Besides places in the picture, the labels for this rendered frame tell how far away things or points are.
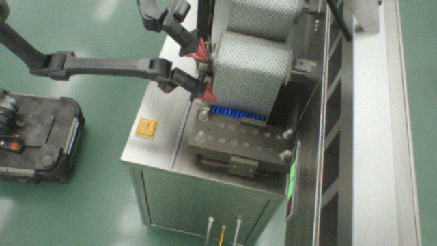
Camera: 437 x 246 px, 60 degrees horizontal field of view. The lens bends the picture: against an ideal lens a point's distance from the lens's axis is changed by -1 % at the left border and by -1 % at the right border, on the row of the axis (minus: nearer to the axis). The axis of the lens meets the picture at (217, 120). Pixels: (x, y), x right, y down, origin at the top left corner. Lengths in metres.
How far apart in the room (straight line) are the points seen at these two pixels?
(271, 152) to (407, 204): 0.58
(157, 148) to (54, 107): 1.14
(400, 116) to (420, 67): 2.47
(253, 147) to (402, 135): 0.55
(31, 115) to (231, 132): 1.44
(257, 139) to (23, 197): 1.61
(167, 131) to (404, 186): 0.93
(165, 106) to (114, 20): 1.78
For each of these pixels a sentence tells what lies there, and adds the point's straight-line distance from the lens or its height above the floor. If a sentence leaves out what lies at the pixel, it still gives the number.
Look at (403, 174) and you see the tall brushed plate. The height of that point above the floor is 1.44.
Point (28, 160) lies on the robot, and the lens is 2.42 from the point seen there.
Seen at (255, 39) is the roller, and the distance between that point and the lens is 1.48.
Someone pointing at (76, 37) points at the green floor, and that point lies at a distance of 3.26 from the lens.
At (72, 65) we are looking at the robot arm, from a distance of 1.48.
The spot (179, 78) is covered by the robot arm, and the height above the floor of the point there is 1.17.
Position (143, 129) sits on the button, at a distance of 1.58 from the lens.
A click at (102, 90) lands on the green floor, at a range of 2.88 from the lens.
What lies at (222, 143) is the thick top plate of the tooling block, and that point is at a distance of 1.43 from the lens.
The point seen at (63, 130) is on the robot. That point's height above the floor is 0.24.
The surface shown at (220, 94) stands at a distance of 1.46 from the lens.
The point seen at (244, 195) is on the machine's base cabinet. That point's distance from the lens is 1.59.
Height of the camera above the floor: 2.27
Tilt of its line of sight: 57 degrees down
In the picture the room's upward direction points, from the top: 10 degrees clockwise
